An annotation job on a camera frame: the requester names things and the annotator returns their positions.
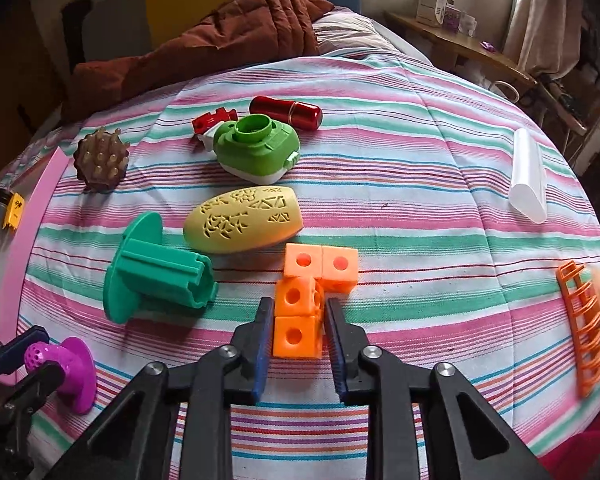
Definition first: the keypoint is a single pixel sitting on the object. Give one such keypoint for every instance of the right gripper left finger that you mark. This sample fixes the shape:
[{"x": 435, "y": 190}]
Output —
[{"x": 132, "y": 438}]

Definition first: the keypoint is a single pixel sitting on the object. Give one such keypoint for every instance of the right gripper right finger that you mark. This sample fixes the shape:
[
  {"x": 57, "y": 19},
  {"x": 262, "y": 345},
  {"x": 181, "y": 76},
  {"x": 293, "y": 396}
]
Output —
[{"x": 421, "y": 420}]

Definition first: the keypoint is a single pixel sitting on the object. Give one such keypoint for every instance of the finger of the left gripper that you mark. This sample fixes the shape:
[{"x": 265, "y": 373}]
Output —
[
  {"x": 31, "y": 393},
  {"x": 12, "y": 353}
]

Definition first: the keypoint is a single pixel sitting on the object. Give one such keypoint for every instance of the purple perforated toy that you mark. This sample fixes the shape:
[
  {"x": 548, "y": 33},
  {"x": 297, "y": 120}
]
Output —
[{"x": 78, "y": 388}]

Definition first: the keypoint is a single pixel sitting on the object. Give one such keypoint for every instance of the black-lidded clear jar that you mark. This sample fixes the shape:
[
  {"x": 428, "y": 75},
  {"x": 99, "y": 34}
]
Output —
[{"x": 1, "y": 199}]

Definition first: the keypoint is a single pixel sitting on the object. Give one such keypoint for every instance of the green plastic spool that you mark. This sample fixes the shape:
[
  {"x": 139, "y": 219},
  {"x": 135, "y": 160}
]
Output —
[{"x": 147, "y": 275}]

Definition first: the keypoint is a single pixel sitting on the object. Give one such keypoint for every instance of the yellow perforated egg case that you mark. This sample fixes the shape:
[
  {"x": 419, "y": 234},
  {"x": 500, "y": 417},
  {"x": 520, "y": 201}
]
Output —
[{"x": 244, "y": 219}]

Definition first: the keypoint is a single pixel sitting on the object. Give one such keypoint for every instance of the pink-rimmed white tray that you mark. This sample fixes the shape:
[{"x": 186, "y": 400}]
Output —
[{"x": 36, "y": 186}]

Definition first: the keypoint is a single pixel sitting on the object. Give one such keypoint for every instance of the orange plastic rack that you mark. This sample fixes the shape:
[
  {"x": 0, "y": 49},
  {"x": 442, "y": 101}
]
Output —
[{"x": 583, "y": 310}]

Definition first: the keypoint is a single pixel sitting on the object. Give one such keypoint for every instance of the brown bristle massage brush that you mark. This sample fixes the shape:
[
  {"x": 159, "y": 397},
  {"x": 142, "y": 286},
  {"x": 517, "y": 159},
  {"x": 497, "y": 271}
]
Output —
[{"x": 101, "y": 159}]

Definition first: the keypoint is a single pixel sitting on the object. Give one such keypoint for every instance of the striped bed cover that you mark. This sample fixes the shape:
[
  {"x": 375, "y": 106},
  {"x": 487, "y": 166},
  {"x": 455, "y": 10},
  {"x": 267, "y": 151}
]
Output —
[{"x": 403, "y": 193}]

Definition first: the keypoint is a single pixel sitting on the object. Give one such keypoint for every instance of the white translucent tube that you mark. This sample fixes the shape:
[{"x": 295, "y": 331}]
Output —
[{"x": 527, "y": 187}]

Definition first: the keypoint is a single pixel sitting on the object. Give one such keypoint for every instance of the red puzzle piece toy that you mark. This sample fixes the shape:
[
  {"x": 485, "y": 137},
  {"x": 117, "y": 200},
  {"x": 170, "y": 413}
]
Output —
[{"x": 207, "y": 121}]

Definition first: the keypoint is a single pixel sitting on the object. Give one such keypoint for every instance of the red cylinder case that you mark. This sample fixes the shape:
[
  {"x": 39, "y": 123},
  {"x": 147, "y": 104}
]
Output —
[{"x": 300, "y": 115}]

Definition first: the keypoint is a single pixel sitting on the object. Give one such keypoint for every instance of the wooden side table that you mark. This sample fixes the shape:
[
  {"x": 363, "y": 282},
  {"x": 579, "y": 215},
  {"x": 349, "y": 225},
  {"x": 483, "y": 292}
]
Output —
[{"x": 448, "y": 47}]

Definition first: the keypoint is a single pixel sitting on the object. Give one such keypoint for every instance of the patterned curtain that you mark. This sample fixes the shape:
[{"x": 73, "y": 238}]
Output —
[{"x": 543, "y": 36}]

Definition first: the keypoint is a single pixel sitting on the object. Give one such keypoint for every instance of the purple small box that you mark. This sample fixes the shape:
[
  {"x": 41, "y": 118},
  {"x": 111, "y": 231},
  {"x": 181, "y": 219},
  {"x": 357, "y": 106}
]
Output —
[{"x": 451, "y": 18}]

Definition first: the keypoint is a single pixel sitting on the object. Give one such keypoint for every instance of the brown quilted blanket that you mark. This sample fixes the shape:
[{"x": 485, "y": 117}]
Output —
[{"x": 238, "y": 33}]

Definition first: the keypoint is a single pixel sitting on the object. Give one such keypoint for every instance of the white carton box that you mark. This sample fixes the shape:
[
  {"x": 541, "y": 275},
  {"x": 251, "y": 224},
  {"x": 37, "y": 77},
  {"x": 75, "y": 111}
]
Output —
[{"x": 430, "y": 12}]

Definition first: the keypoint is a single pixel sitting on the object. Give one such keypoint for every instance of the green toy camera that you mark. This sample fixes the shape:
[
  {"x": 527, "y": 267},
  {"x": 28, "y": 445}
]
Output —
[{"x": 256, "y": 148}]

